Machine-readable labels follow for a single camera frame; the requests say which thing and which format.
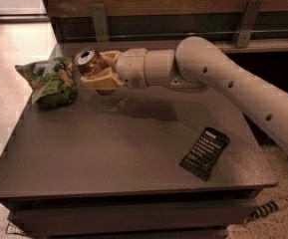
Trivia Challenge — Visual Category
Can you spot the green chip bag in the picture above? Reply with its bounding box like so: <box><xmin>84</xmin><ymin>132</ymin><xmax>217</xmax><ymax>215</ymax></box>
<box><xmin>15</xmin><ymin>57</ymin><xmax>77</xmax><ymax>108</ymax></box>

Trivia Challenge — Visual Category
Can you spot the black snack bar wrapper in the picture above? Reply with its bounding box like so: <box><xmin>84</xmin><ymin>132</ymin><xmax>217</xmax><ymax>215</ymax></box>
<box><xmin>179</xmin><ymin>127</ymin><xmax>230</xmax><ymax>181</ymax></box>

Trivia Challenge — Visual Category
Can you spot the metal rail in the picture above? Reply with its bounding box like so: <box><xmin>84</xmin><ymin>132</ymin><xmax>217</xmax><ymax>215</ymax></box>
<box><xmin>63</xmin><ymin>27</ymin><xmax>288</xmax><ymax>41</ymax></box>

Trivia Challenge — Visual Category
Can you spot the grey drawer front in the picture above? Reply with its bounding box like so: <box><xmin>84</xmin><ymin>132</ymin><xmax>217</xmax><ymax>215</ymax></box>
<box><xmin>9</xmin><ymin>199</ymin><xmax>255</xmax><ymax>237</ymax></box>

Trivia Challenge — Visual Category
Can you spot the left metal bracket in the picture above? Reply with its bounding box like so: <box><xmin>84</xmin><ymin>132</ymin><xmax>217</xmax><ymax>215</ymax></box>
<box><xmin>91</xmin><ymin>3</ymin><xmax>110</xmax><ymax>42</ymax></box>

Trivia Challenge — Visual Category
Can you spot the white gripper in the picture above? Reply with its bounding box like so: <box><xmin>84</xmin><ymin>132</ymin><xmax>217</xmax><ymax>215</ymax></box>
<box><xmin>81</xmin><ymin>48</ymin><xmax>147</xmax><ymax>91</ymax></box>

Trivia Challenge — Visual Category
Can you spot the orange soda can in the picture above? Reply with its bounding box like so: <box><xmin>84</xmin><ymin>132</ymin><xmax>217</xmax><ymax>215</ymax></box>
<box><xmin>74</xmin><ymin>47</ymin><xmax>116</xmax><ymax>97</ymax></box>

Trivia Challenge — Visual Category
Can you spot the metal bracket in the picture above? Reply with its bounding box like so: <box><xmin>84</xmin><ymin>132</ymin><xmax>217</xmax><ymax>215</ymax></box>
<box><xmin>233</xmin><ymin>0</ymin><xmax>263</xmax><ymax>49</ymax></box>
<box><xmin>91</xmin><ymin>3</ymin><xmax>110</xmax><ymax>42</ymax></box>

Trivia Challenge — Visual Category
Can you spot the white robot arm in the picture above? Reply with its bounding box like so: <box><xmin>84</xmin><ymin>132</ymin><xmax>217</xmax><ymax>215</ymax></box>
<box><xmin>75</xmin><ymin>37</ymin><xmax>288</xmax><ymax>153</ymax></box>

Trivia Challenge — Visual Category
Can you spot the right metal bracket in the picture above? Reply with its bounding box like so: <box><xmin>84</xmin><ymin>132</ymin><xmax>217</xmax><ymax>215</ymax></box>
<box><xmin>233</xmin><ymin>0</ymin><xmax>263</xmax><ymax>49</ymax></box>

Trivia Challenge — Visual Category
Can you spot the striped cable on floor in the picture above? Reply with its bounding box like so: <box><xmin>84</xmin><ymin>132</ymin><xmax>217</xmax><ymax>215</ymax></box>
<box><xmin>243</xmin><ymin>196</ymin><xmax>288</xmax><ymax>224</ymax></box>

